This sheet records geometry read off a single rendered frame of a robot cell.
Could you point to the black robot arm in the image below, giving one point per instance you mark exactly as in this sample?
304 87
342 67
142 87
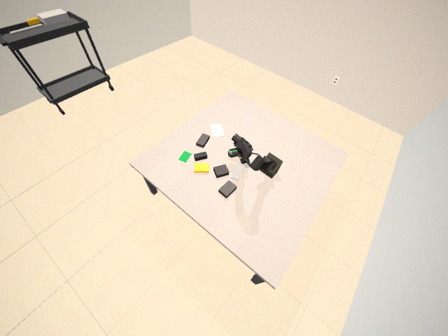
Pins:
246 148

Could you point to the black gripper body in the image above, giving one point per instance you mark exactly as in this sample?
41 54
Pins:
243 160

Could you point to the flat green rectangular card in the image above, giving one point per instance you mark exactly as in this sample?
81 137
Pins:
185 156

